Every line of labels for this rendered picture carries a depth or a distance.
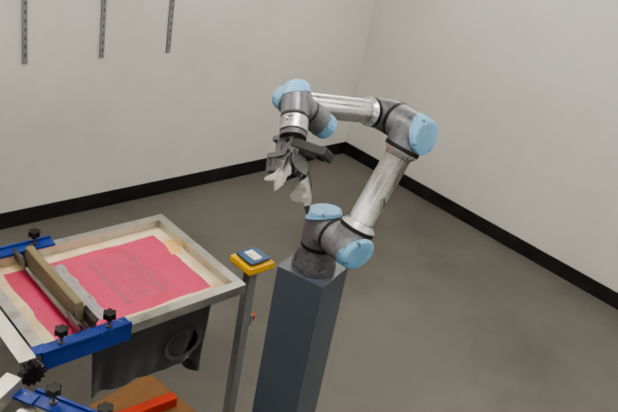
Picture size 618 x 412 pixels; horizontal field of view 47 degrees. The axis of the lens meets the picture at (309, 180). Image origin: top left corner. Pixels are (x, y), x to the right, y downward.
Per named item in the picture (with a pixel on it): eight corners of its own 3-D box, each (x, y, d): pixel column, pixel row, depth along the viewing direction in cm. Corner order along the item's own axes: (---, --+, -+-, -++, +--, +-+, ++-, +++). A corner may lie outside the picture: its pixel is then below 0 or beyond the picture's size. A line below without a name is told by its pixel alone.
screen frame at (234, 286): (161, 221, 304) (161, 213, 303) (245, 292, 268) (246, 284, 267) (-33, 269, 252) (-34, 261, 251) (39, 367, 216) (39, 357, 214)
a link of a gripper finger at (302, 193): (297, 213, 188) (288, 179, 187) (316, 211, 185) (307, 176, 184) (291, 217, 185) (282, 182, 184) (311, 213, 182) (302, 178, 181)
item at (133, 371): (188, 355, 286) (198, 280, 271) (200, 368, 280) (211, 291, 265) (80, 399, 255) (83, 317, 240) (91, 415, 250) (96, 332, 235)
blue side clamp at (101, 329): (123, 330, 239) (124, 314, 236) (131, 338, 236) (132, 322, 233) (35, 361, 219) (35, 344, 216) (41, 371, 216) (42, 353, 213)
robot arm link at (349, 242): (335, 253, 240) (416, 108, 232) (363, 277, 230) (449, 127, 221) (311, 246, 232) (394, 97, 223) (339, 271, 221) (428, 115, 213)
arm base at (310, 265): (342, 267, 249) (348, 242, 245) (321, 284, 237) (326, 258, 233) (306, 249, 255) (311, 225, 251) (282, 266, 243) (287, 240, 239)
